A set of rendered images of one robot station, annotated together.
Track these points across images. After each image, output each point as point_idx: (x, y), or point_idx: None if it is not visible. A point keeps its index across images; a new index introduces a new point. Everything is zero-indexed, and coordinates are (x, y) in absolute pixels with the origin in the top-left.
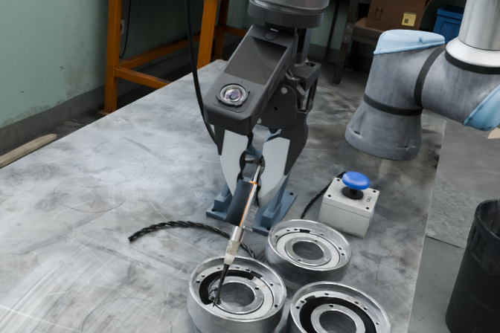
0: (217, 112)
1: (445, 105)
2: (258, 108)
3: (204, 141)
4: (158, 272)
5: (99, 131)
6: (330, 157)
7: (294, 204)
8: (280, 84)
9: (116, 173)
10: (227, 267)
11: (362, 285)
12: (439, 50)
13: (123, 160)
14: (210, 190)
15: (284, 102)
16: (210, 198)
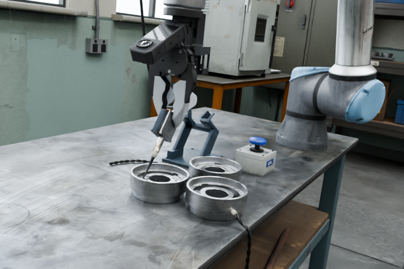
0: (135, 51)
1: (331, 106)
2: (157, 50)
3: (177, 136)
4: (121, 176)
5: (112, 128)
6: (260, 146)
7: None
8: (178, 48)
9: (115, 143)
10: (152, 158)
11: (249, 192)
12: (327, 74)
13: (121, 139)
14: None
15: (181, 58)
16: None
